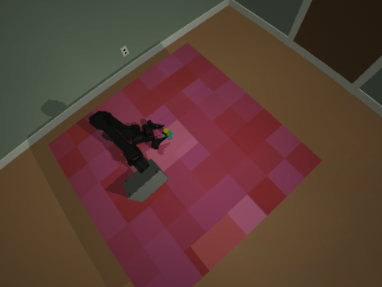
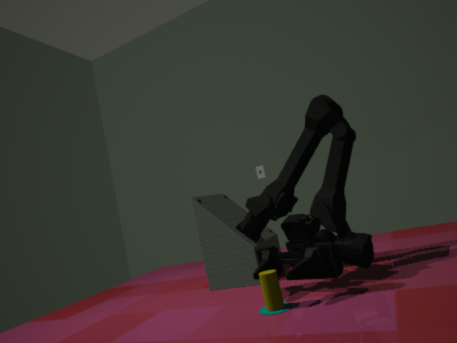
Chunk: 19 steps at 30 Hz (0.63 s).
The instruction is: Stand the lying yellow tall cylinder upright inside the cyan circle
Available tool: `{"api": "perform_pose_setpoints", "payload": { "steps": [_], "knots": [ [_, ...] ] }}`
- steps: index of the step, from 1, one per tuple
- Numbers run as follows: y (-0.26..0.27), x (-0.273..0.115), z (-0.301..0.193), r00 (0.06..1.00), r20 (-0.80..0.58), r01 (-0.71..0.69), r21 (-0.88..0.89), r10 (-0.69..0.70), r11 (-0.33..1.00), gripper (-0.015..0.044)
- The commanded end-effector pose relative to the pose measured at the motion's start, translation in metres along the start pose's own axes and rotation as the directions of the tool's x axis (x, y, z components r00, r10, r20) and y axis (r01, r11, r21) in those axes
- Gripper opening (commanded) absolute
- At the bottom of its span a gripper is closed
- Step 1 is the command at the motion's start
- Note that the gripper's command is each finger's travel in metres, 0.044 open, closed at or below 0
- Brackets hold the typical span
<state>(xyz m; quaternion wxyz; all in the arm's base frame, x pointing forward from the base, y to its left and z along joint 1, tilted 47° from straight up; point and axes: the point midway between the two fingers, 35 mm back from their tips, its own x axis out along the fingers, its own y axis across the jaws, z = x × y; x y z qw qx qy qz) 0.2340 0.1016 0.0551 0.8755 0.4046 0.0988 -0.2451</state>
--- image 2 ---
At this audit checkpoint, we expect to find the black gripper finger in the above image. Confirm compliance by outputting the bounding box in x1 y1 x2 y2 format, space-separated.
253 250 276 279
286 247 328 280

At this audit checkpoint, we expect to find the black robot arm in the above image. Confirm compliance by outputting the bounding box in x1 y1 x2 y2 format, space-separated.
236 95 374 269

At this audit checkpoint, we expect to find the yellow cylinder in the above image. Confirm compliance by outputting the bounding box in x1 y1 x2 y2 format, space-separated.
258 270 284 312

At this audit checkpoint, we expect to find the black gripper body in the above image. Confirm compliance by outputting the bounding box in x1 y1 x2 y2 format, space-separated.
256 238 344 278

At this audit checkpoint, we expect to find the cyan circle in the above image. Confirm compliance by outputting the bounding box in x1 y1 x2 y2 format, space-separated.
259 302 292 315

